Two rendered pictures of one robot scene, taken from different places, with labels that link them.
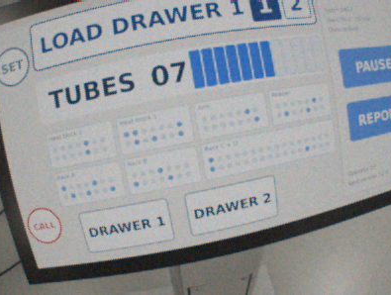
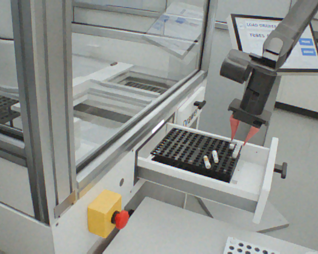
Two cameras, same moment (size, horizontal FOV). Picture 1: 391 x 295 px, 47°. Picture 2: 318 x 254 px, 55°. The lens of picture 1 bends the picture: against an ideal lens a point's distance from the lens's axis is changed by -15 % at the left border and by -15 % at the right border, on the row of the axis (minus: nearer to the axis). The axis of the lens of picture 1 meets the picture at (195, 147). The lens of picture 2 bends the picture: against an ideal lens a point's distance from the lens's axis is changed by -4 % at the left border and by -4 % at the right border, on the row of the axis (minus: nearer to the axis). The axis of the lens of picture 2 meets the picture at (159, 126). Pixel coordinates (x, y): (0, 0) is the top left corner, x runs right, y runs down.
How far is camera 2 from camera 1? 1.41 m
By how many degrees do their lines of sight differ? 26
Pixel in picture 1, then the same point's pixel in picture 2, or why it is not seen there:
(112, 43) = (260, 28)
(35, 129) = (246, 39)
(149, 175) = not seen: hidden behind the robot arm
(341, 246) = (277, 176)
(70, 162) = (254, 46)
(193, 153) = not seen: hidden behind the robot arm
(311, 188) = (295, 62)
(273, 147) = not seen: hidden behind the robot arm
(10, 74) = (241, 27)
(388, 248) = (301, 179)
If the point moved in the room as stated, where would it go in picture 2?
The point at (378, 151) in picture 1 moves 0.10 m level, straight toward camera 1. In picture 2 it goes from (309, 59) to (308, 63)
